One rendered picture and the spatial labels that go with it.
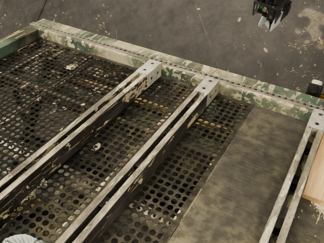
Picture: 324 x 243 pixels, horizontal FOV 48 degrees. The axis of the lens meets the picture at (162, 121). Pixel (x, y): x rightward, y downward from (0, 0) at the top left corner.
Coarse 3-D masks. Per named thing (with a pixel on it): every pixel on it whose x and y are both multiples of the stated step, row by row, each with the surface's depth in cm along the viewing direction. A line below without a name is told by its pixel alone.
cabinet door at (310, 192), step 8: (320, 144) 134; (320, 152) 130; (320, 160) 127; (312, 168) 124; (320, 168) 124; (312, 176) 121; (320, 176) 121; (312, 184) 118; (320, 184) 119; (304, 192) 116; (312, 192) 116; (320, 192) 116; (312, 200) 115; (320, 200) 114
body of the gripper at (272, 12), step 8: (256, 0) 100; (264, 0) 99; (272, 0) 98; (280, 0) 98; (256, 8) 104; (264, 8) 100; (272, 8) 98; (280, 8) 98; (264, 16) 103; (272, 16) 100
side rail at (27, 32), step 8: (16, 32) 194; (24, 32) 195; (32, 32) 196; (0, 40) 187; (8, 40) 187; (16, 40) 188; (24, 40) 192; (32, 40) 197; (0, 48) 181; (8, 48) 185; (16, 48) 190; (24, 48) 194; (0, 56) 183; (8, 56) 187; (16, 56) 191; (0, 64) 184; (8, 64) 188
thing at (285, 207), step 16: (320, 112) 140; (320, 128) 133; (304, 144) 126; (304, 160) 125; (288, 176) 114; (304, 176) 114; (288, 192) 113; (288, 208) 104; (272, 224) 100; (288, 224) 100; (272, 240) 100
